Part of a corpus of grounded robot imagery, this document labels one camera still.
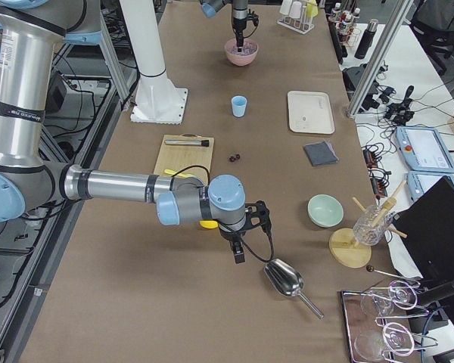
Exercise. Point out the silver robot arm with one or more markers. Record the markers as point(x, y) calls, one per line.
point(211, 7)
point(30, 31)

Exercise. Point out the cream rabbit tray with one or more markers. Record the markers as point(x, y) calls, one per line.
point(310, 112)

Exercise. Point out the clear textured glass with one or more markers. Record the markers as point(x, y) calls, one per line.
point(370, 227)

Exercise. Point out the whole yellow lemon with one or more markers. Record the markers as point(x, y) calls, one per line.
point(209, 224)

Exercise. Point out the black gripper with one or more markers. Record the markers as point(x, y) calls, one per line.
point(228, 236)
point(239, 22)

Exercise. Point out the black laptop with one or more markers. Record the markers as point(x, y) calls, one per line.
point(429, 225)

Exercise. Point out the mint green bowl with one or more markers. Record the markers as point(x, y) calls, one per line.
point(325, 210)

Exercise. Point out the aluminium frame post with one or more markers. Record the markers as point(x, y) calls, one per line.
point(386, 39)

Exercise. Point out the white wire cup rack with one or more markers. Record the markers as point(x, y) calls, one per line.
point(298, 15)

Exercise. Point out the bamboo cutting board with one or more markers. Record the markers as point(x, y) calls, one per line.
point(176, 157)

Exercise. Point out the light blue plastic cup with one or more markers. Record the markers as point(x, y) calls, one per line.
point(239, 105)

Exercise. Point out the grey folded cloth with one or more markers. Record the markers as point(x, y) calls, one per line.
point(321, 153)

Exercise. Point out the steel muddler black tip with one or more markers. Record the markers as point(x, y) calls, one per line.
point(193, 143)

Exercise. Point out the wire wine glass rack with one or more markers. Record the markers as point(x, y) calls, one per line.
point(376, 323)

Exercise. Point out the blue teach pendant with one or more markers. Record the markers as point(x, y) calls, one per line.
point(420, 182)
point(423, 149)

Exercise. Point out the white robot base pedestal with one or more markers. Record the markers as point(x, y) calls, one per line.
point(157, 100)

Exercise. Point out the pink bowl of ice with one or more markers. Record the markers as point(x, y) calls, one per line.
point(241, 57)

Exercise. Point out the black thermos bottle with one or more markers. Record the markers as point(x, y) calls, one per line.
point(367, 39)

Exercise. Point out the yellow plastic knife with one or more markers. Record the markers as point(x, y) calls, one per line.
point(174, 173)

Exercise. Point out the steel ice scoop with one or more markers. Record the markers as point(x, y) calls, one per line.
point(289, 282)

